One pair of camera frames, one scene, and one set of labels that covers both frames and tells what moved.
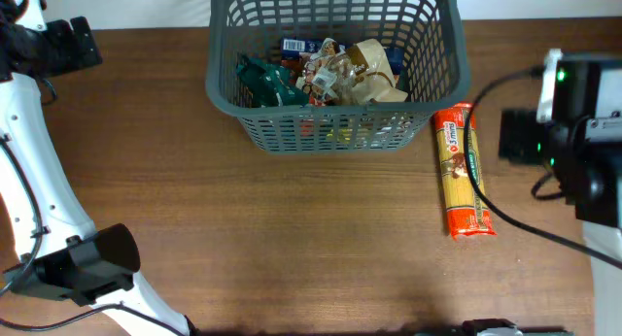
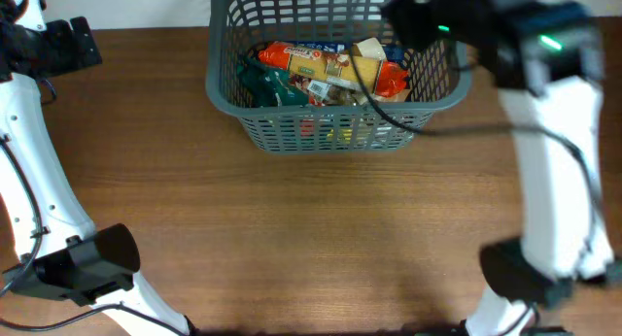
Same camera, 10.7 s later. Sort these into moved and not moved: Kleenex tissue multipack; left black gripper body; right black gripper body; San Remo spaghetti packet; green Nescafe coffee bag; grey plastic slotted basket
Moved: right black gripper body; Kleenex tissue multipack; San Remo spaghetti packet
Not moved: green Nescafe coffee bag; left black gripper body; grey plastic slotted basket
